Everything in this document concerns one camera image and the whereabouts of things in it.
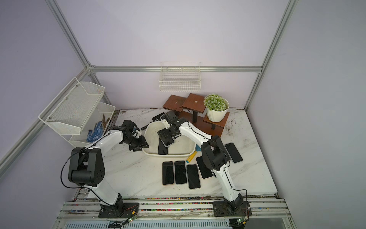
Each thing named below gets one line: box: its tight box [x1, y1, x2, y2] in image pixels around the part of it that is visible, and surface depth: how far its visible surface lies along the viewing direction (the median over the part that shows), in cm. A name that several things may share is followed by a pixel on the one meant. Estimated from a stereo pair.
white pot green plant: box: [203, 93, 230, 123], surface depth 85 cm
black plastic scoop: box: [141, 112, 165, 131], surface depth 117 cm
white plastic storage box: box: [142, 121, 198, 157], surface depth 100 cm
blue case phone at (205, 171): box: [195, 156, 213, 179], surface depth 87 cm
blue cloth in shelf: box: [86, 120, 104, 143], surface depth 90 cm
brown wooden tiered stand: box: [162, 93, 230, 138], surface depth 97 cm
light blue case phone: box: [186, 164, 201, 189], surface depth 87 cm
